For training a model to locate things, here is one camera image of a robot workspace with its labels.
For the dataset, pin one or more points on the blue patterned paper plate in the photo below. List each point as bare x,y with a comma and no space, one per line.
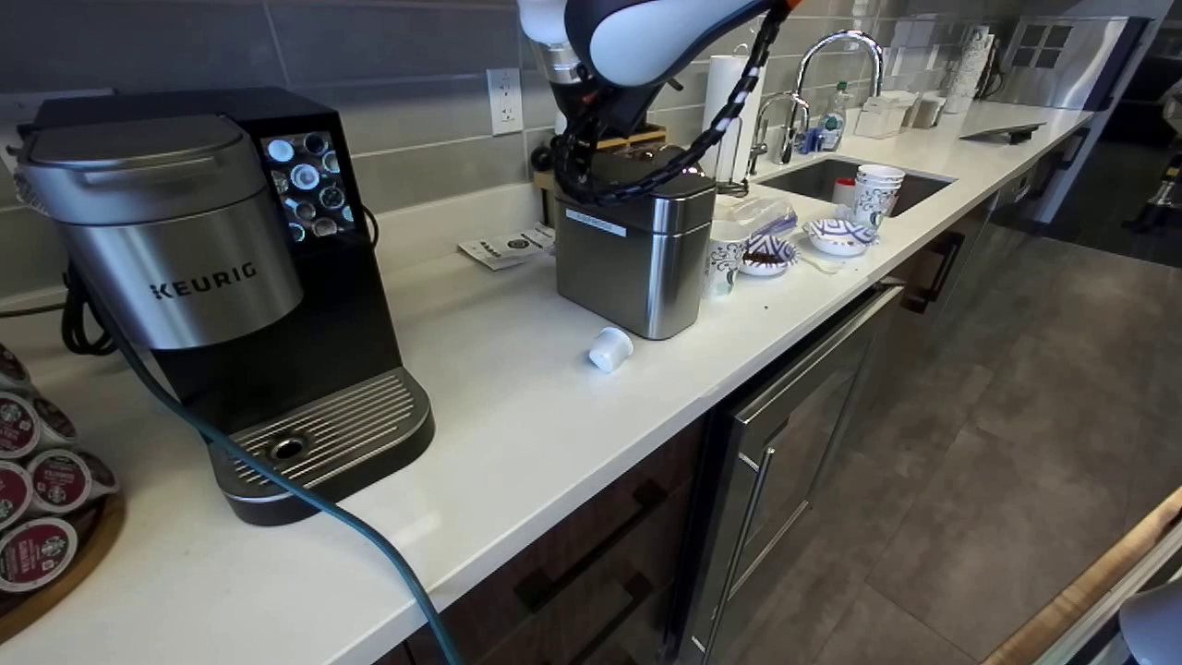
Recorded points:
835,239

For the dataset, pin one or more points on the coffee pod carousel rack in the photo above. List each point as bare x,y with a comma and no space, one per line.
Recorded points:
56,504

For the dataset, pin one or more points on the patterned paper cup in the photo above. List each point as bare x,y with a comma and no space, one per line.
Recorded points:
720,267

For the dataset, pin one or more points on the chrome sink faucet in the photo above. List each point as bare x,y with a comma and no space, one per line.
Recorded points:
816,95

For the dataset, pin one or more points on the patterned plate with coffee grounds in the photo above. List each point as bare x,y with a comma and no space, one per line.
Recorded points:
764,260

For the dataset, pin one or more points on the silver steel bin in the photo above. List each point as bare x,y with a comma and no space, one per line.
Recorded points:
641,262

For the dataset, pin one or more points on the stainless dishwasher front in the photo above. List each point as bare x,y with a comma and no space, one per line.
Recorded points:
762,461

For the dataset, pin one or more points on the dark cabinet drawers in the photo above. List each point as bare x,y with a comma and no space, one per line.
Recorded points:
587,576

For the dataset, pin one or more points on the sugar packets on counter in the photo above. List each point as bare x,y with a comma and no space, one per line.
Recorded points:
510,249

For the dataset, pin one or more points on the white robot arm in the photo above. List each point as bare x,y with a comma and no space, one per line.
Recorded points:
607,63

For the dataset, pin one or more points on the white coffee pod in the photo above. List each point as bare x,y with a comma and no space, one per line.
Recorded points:
610,349

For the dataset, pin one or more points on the black silver Keurig coffee maker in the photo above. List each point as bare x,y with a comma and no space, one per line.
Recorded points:
223,239

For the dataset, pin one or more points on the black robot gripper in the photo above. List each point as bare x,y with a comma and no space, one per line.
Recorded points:
574,155

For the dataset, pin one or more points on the clear zip plastic bag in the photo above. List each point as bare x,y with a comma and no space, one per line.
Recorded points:
741,221

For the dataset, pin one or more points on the white wall power outlet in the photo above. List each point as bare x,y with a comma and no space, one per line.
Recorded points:
505,101

